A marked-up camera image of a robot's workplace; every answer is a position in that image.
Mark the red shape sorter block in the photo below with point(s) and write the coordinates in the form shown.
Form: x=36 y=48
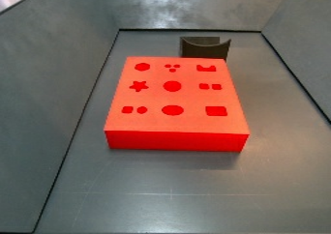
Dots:
x=176 y=104

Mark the black angled holder stand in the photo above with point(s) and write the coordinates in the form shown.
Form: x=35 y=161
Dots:
x=204 y=47

